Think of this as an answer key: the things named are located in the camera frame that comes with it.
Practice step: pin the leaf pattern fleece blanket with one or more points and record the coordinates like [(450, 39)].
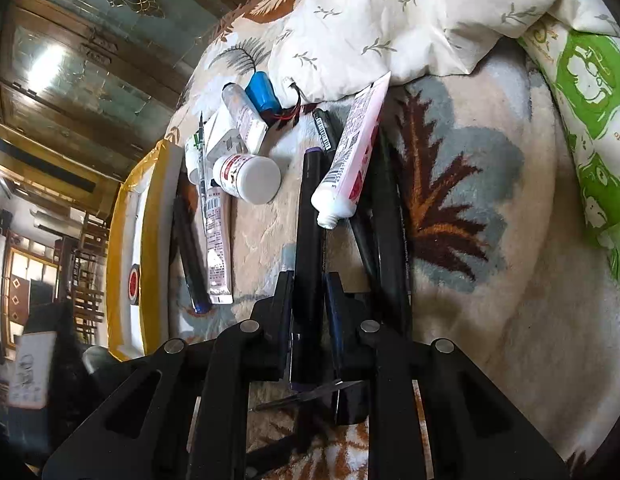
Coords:
[(499, 257)]

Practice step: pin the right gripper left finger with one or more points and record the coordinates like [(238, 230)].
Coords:
[(182, 412)]

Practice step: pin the long black pen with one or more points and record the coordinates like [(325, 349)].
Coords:
[(393, 278)]

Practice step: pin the green white print pillow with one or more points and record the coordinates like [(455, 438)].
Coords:
[(583, 73)]

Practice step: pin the cream leaf print duvet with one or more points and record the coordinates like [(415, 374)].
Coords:
[(333, 48)]

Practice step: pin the silver hand cream tube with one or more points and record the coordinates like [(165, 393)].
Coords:
[(251, 127)]

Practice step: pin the pink white cream tube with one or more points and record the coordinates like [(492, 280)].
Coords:
[(364, 114)]

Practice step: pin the black marker purple caps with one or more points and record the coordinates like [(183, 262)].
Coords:
[(308, 304)]

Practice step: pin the thin black pen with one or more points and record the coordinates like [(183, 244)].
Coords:
[(337, 196)]

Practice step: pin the wooden glass wardrobe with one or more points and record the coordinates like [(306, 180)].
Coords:
[(87, 88)]

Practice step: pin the clear ballpoint pen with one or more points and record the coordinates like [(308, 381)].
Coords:
[(305, 396)]

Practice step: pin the white pill bottle red label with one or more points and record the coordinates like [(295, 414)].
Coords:
[(254, 179)]

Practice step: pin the black gold lipstick tube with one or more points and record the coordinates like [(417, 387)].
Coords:
[(350, 405)]

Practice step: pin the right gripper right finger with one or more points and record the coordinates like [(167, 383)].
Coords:
[(432, 413)]

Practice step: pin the white foam box yellow tape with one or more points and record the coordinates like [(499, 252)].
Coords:
[(137, 263)]

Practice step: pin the white USB charger block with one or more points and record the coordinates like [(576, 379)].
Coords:
[(222, 137)]

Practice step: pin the blue battery pack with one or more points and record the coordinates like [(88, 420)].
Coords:
[(260, 92)]

